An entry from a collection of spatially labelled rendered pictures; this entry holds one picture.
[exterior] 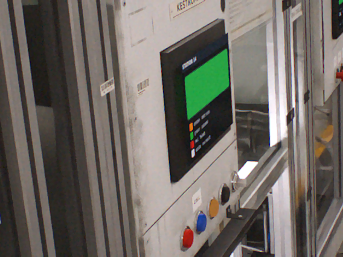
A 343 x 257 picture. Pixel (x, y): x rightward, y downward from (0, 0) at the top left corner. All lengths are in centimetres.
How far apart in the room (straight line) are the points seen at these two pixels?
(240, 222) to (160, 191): 30
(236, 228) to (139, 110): 41
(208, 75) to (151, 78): 17
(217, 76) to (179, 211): 23
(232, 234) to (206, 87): 28
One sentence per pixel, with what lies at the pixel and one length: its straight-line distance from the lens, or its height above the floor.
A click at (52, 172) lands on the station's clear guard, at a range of 95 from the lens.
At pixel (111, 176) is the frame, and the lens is 104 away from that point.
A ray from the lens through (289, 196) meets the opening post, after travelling 193.
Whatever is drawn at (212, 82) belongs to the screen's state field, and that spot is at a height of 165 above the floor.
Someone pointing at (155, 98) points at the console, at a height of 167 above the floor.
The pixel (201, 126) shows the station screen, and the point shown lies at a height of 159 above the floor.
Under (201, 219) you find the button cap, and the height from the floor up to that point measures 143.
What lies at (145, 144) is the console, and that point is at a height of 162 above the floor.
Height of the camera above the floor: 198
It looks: 18 degrees down
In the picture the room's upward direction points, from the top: 5 degrees counter-clockwise
